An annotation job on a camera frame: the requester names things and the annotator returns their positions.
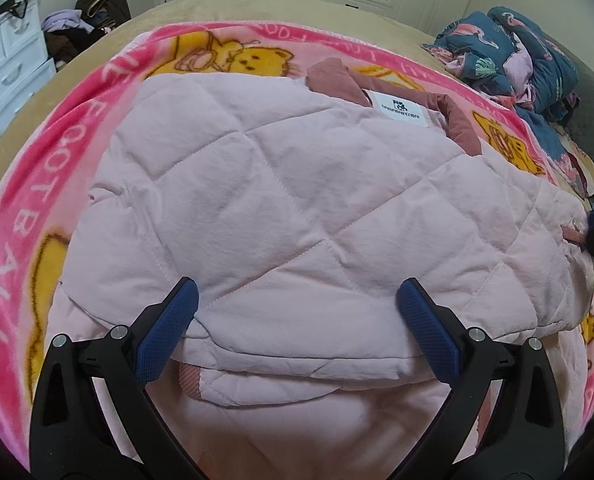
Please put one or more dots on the lavender garment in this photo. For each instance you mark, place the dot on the lavender garment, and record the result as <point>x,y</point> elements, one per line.
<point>64,20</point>

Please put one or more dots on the red yellow patterned cloth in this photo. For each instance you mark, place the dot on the red yellow patterned cloth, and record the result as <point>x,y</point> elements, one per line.
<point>577,165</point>

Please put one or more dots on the blue flamingo print quilt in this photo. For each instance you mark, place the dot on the blue flamingo print quilt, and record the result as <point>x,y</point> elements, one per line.
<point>477,50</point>

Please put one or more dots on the pink quilted jacket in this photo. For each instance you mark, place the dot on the pink quilted jacket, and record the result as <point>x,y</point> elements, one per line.
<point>277,210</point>

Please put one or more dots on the black clothes hanger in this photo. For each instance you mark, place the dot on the black clothes hanger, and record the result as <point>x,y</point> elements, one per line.
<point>18,8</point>

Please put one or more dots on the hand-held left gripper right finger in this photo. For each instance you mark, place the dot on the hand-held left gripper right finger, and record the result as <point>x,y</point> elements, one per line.
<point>429,330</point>

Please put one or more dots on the white drawer cabinet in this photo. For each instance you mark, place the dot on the white drawer cabinet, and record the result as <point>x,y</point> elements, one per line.
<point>12,65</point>

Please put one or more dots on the pink cartoon printed blanket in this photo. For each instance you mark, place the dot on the pink cartoon printed blanket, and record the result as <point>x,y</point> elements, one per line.
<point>22,210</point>

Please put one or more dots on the bed with tan sheet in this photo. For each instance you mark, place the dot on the bed with tan sheet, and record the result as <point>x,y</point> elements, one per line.
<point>177,10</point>

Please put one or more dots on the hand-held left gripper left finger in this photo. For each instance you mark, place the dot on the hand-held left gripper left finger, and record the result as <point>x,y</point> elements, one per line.
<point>167,330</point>

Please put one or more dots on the black bag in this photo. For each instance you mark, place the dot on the black bag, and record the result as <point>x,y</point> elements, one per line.
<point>107,5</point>

